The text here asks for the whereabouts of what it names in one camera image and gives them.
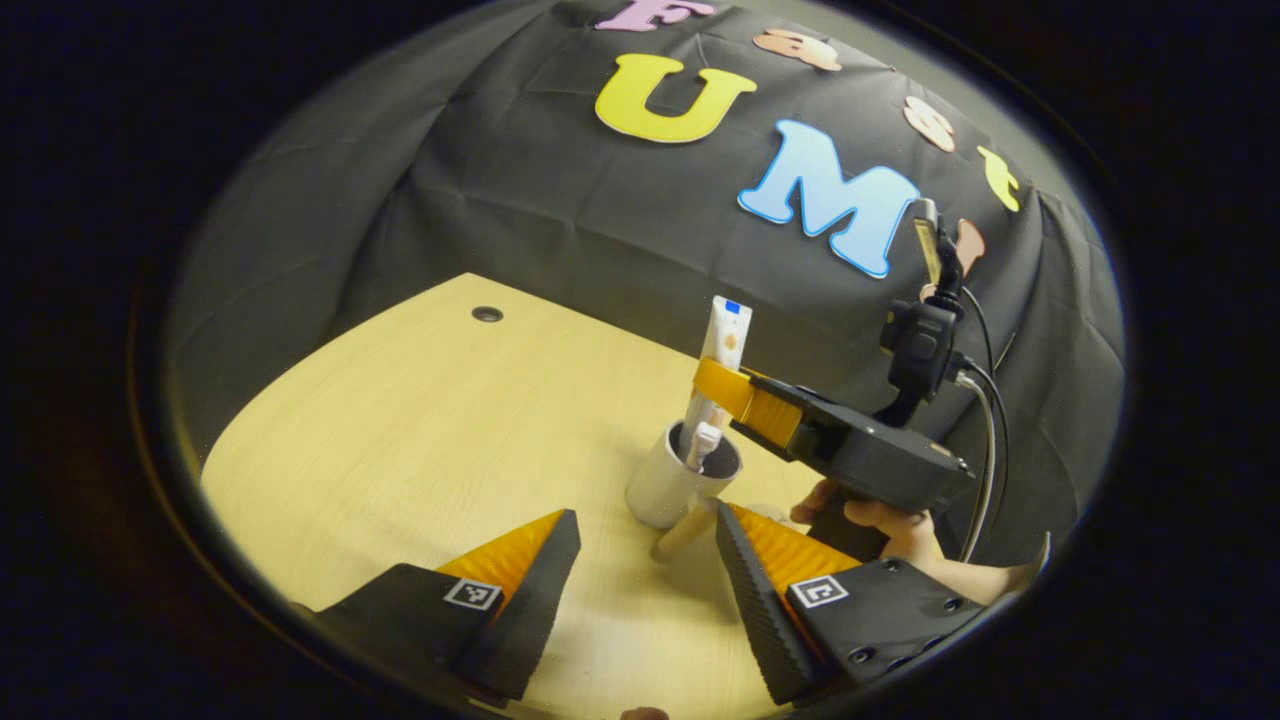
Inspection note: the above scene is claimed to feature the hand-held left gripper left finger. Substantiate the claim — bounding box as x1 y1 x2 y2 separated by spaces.
298 508 583 703

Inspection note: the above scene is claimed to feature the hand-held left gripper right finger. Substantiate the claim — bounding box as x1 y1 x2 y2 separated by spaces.
714 502 988 708

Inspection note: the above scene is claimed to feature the white toothpaste tube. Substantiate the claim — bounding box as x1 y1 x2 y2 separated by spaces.
683 295 754 441

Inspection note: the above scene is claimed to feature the white cup with wooden handle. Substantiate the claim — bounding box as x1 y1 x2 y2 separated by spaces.
627 420 745 564

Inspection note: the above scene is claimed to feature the light wooden desktop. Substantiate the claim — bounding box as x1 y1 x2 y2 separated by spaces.
200 272 901 720

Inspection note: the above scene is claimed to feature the black backdrop cloth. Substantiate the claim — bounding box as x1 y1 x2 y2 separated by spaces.
165 0 1126 571

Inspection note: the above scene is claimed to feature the grey cable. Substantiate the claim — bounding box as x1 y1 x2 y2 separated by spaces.
952 372 1001 564

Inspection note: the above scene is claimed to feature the black cable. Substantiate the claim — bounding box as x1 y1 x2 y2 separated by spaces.
958 286 1013 501

